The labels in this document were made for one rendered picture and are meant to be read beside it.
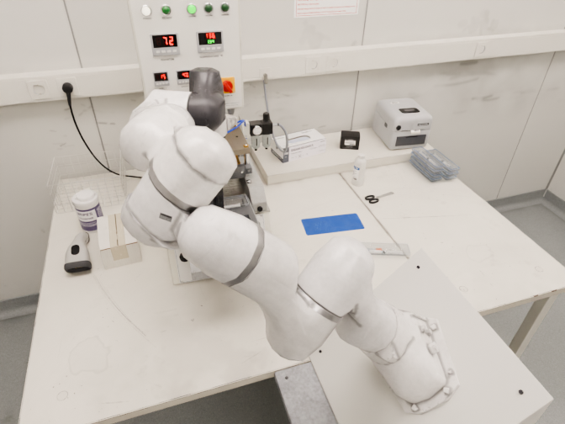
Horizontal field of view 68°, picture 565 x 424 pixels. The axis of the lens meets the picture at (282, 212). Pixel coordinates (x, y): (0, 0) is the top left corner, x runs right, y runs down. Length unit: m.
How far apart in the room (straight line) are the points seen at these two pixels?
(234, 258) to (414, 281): 0.59
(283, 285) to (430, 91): 1.88
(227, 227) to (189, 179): 0.09
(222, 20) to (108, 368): 1.06
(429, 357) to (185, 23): 1.13
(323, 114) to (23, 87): 1.27
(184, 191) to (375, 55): 1.59
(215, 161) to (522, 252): 1.34
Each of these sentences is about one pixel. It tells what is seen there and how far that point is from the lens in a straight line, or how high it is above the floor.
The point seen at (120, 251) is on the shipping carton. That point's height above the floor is 0.82.
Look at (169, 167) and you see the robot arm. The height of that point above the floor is 1.44.
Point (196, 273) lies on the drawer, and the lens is 1.14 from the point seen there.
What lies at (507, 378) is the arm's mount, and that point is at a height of 1.02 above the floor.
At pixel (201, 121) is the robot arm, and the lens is 1.01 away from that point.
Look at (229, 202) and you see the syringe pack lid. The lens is 1.30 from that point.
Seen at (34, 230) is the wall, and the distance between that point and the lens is 2.28.
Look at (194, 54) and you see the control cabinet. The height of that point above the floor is 1.35.
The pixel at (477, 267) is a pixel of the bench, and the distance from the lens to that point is 1.61.
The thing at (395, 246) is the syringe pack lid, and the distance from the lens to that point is 1.55.
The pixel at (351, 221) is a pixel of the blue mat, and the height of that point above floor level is 0.75.
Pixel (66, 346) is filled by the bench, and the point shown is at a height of 0.75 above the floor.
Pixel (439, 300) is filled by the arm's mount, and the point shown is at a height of 1.02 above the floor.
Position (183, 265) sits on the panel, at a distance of 1.39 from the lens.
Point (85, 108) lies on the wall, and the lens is 1.94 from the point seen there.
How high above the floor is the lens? 1.77
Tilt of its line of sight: 37 degrees down
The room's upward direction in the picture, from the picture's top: 1 degrees clockwise
